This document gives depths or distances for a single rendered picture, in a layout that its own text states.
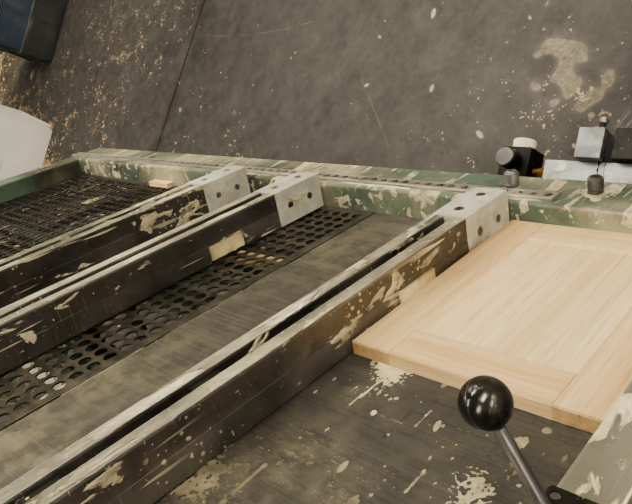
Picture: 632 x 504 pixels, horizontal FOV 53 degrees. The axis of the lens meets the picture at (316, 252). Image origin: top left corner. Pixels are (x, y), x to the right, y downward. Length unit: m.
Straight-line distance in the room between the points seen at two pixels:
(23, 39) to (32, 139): 0.71
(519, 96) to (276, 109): 1.15
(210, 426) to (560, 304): 0.44
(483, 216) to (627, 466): 0.53
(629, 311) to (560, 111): 1.37
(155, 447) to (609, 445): 0.40
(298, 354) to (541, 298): 0.32
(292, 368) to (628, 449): 0.35
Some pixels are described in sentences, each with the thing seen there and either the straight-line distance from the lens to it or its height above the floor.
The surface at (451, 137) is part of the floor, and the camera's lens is 2.28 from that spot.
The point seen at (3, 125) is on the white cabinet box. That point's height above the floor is 0.31.
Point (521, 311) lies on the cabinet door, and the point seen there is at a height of 1.10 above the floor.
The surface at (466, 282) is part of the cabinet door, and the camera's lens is 0.89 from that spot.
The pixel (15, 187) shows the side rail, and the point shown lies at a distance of 2.14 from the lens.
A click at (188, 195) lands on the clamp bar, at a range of 1.40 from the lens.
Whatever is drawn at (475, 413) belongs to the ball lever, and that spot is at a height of 1.45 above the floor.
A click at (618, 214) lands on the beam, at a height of 0.90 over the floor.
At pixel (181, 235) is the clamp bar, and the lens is 1.13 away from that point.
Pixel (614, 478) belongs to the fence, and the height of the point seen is 1.32.
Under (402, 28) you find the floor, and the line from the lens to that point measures 2.58.
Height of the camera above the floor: 1.85
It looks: 47 degrees down
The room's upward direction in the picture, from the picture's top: 77 degrees counter-clockwise
